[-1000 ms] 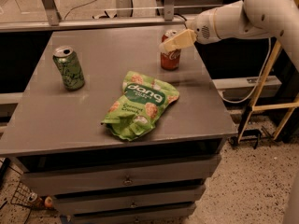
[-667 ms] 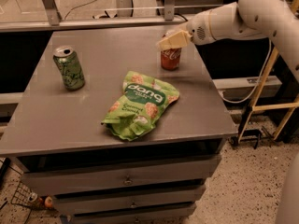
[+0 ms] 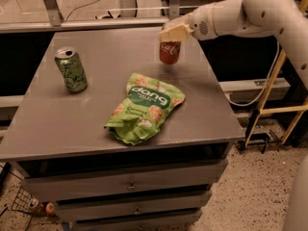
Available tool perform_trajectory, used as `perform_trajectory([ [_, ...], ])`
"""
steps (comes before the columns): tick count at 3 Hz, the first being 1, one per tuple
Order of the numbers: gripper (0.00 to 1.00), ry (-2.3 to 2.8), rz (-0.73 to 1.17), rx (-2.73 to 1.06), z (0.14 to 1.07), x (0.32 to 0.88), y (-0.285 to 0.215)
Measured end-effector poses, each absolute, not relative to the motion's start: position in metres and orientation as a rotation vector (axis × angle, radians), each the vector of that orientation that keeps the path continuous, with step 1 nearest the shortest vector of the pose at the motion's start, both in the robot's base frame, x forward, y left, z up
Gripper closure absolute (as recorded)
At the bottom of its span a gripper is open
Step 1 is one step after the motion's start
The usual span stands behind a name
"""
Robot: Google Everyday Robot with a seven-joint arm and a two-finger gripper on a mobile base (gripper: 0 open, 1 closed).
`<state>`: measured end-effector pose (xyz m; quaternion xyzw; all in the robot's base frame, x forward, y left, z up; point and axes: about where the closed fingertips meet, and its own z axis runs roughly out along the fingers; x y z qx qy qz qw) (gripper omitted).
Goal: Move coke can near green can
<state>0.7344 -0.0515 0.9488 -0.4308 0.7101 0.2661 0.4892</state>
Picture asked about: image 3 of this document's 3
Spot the top grey drawer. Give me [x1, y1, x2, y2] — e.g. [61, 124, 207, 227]
[22, 160, 227, 201]

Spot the white cable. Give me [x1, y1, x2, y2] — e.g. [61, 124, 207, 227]
[225, 38, 281, 108]

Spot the grey drawer cabinet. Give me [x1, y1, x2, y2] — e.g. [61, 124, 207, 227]
[0, 28, 243, 231]

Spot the middle grey drawer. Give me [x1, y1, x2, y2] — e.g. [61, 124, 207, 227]
[56, 191, 212, 221]

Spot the wire basket on floor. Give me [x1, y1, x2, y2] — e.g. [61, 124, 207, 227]
[12, 188, 41, 216]

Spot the grey drawer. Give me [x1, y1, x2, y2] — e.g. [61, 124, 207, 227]
[22, 160, 227, 201]
[74, 209, 201, 231]
[56, 191, 212, 221]

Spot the red coke can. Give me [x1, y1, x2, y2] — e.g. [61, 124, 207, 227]
[160, 42, 181, 64]

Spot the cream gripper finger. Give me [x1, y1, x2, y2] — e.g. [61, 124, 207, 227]
[163, 13, 191, 30]
[159, 23, 193, 42]

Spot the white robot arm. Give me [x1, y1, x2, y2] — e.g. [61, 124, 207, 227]
[160, 0, 308, 231]

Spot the bottom grey drawer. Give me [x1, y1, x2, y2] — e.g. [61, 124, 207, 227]
[74, 209, 201, 231]

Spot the grey metal railing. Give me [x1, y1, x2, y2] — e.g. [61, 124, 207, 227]
[0, 0, 191, 34]

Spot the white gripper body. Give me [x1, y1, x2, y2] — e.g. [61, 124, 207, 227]
[189, 4, 215, 40]

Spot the yellow wooden frame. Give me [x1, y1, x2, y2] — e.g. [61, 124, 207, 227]
[244, 0, 308, 149]

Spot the green soda can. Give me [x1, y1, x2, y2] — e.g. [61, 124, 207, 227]
[55, 46, 88, 93]

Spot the can in wire basket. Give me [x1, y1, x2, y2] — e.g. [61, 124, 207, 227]
[28, 198, 44, 214]

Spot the green dang chips bag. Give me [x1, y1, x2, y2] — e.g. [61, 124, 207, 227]
[105, 73, 185, 145]

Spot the orange fruit on floor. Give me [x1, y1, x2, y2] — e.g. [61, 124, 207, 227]
[45, 202, 55, 215]

